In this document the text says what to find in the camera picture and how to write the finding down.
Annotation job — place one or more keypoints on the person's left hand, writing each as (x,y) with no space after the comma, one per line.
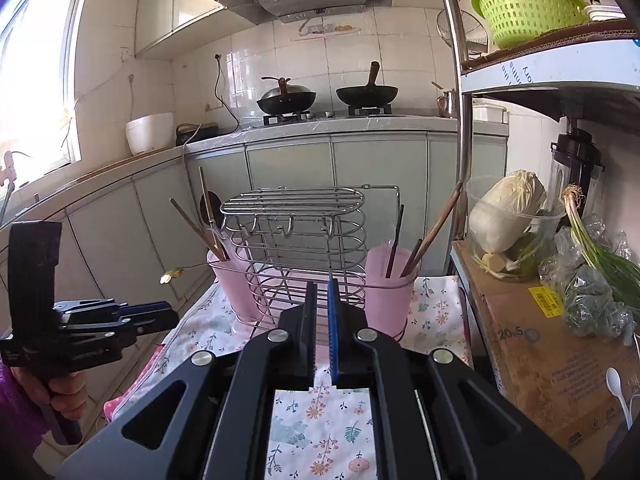
(70,395)

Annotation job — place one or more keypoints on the white rice cooker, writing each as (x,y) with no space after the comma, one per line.
(150,135)

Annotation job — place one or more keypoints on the white storage box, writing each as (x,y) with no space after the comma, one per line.
(490,110)

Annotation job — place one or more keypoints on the green plastic basket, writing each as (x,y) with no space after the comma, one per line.
(525,10)

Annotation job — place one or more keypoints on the black wok with lid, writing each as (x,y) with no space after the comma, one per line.
(287,100)

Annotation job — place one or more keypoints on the black blender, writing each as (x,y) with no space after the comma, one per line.
(577,160)

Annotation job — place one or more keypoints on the plastic bag of greens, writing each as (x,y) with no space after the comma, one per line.
(590,305)

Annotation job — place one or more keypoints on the grey-green base cabinets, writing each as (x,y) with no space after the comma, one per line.
(295,165)

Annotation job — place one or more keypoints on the cardboard box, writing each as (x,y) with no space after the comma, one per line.
(530,360)

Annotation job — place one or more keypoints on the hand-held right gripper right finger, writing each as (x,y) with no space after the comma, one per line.
(333,330)

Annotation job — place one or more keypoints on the white lidded container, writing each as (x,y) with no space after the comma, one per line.
(605,12)

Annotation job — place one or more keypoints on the floral printed cloth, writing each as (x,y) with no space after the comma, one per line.
(320,430)

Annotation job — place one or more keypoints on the white upper kitchen cabinets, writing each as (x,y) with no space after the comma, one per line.
(180,5)

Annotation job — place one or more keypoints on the steel storage shelf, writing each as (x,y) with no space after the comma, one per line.
(462,125)

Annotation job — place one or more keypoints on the window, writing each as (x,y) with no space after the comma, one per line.
(35,75)

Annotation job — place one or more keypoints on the metal faucet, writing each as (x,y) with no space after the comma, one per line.
(7,175)

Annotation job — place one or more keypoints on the clear plastic bowl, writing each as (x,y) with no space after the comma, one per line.
(535,245)

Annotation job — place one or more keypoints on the flat cardboard sheet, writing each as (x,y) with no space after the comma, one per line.
(560,42)

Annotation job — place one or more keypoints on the person's left forearm purple sleeve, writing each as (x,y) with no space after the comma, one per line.
(15,420)

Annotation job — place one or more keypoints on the green onions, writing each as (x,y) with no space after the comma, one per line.
(595,245)

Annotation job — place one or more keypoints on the dark wooden spoon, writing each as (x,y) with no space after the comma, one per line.
(207,207)

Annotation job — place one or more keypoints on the small black appliance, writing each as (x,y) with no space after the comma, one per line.
(197,134)

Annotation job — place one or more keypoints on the steel kettle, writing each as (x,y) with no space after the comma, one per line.
(447,105)

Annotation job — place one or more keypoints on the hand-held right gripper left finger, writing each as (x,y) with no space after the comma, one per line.
(311,330)

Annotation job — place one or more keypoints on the pink plastic cup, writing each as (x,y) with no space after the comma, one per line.
(387,300)
(235,295)

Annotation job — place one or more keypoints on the white plastic spoon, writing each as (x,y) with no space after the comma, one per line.
(614,385)

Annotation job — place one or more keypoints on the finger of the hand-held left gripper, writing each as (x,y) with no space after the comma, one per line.
(145,311)
(100,341)

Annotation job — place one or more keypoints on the gas stove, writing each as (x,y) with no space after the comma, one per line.
(325,116)

